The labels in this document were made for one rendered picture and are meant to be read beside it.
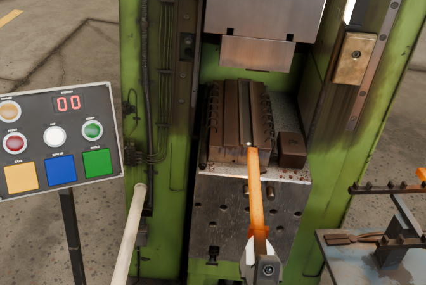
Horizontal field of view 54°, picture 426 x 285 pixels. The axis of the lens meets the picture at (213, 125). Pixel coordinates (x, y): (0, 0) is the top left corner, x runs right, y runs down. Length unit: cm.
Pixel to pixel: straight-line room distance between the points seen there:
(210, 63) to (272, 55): 59
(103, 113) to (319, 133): 75
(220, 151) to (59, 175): 49
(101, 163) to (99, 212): 124
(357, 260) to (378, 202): 131
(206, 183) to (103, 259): 103
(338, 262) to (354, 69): 64
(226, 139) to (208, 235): 39
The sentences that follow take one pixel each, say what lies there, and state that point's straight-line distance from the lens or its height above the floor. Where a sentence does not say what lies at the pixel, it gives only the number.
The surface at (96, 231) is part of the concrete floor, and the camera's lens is 239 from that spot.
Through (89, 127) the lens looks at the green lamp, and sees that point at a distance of 123.
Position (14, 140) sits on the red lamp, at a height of 110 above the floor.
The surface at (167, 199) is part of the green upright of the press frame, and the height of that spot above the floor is 57.
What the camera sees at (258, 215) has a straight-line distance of 105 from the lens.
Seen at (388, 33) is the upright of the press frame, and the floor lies 136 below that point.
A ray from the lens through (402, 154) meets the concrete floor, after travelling 332.
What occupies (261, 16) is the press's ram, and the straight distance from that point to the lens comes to 113.
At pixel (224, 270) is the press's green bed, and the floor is 40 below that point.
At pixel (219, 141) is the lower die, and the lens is 137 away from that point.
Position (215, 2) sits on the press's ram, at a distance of 112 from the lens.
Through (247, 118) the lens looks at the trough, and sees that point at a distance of 149.
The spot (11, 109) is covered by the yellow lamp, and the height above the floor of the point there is 117.
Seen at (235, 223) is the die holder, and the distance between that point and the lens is 152.
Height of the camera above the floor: 183
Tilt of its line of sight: 36 degrees down
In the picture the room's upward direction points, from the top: 7 degrees clockwise
